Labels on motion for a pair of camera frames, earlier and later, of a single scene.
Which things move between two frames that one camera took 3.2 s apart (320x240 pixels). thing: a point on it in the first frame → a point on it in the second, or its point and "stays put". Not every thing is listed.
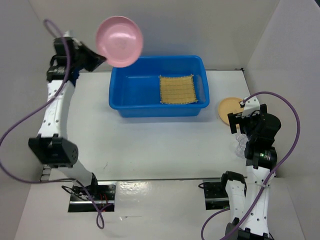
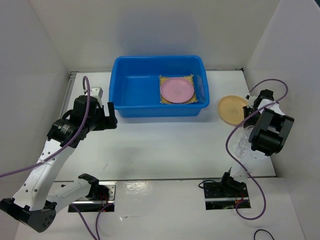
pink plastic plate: [119, 39] → [177, 90]
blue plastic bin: [134, 91] stays put
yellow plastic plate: [228, 105] stays put
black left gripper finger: [91, 59] → [111, 121]
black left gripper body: [78, 59] → [98, 122]
